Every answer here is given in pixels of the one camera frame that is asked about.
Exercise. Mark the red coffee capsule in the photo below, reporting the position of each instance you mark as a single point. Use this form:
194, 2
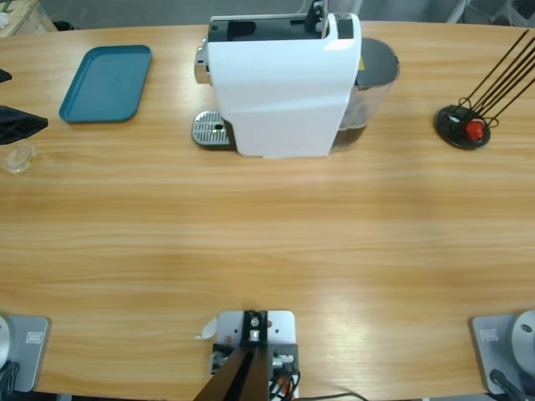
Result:
474, 130

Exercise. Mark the clear water tank black lid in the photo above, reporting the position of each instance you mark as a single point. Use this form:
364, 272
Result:
376, 62

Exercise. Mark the white frame leg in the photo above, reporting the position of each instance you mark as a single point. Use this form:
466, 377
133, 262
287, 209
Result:
457, 10

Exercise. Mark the clear glass cup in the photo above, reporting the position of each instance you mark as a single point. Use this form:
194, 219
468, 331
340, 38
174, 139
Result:
18, 160

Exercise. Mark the arm grey base plate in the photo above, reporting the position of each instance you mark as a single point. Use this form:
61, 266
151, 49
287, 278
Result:
493, 355
33, 355

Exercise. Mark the grey translucent bin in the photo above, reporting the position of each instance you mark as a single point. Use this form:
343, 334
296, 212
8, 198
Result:
522, 12

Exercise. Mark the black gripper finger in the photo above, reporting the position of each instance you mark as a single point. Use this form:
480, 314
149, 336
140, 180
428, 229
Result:
16, 125
3, 77

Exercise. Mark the teal plastic tray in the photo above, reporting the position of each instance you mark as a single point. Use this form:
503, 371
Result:
104, 83

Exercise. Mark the white paper tag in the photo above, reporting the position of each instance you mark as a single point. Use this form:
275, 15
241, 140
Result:
207, 330

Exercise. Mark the metal drip tray grille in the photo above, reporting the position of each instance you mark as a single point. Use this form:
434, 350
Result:
209, 127

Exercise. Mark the white capsule coffee machine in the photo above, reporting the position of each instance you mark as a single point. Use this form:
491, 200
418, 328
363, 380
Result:
276, 96

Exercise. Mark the white block with dark post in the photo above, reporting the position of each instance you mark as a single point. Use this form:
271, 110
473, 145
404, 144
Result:
280, 330

